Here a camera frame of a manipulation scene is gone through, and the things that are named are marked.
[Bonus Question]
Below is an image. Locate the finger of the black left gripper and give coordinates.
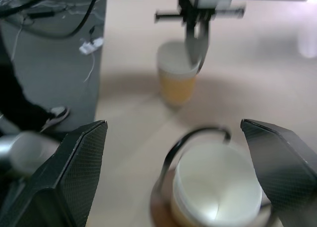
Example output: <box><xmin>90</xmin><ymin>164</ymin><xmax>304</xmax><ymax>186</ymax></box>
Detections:
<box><xmin>197</xmin><ymin>22</ymin><xmax>211</xmax><ymax>72</ymax></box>
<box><xmin>184</xmin><ymin>25</ymin><xmax>202</xmax><ymax>67</ymax></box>

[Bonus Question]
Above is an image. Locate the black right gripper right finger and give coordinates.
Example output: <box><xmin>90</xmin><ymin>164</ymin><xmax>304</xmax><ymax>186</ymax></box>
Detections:
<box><xmin>240</xmin><ymin>118</ymin><xmax>317</xmax><ymax>227</ymax></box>

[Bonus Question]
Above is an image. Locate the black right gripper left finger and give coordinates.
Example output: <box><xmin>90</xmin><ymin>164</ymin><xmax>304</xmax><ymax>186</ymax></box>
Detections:
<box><xmin>0</xmin><ymin>120</ymin><xmax>108</xmax><ymax>227</ymax></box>

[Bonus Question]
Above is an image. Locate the silver robot body part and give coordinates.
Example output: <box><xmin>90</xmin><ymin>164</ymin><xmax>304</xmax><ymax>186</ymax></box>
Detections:
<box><xmin>0</xmin><ymin>130</ymin><xmax>61</xmax><ymax>182</ymax></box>

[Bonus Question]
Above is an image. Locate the black and white shoe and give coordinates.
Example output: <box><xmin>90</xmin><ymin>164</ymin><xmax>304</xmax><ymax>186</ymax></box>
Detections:
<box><xmin>39</xmin><ymin>105</ymin><xmax>70</xmax><ymax>133</ymax></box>

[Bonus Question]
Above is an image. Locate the person's black trouser leg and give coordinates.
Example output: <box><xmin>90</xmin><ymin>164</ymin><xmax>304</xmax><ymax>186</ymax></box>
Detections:
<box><xmin>0</xmin><ymin>31</ymin><xmax>52</xmax><ymax>133</ymax></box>

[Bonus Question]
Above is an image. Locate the white cable connector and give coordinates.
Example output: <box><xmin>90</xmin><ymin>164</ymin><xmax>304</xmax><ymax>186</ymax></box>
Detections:
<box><xmin>78</xmin><ymin>37</ymin><xmax>105</xmax><ymax>55</ymax></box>

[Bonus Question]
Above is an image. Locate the thin white wire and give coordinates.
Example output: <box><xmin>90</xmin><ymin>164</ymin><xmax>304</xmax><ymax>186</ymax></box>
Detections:
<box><xmin>83</xmin><ymin>52</ymin><xmax>97</xmax><ymax>83</ymax></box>

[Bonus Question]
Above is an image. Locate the thick black cable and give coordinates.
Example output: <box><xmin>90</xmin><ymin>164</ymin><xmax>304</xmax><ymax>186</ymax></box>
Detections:
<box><xmin>0</xmin><ymin>0</ymin><xmax>104</xmax><ymax>39</ymax></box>

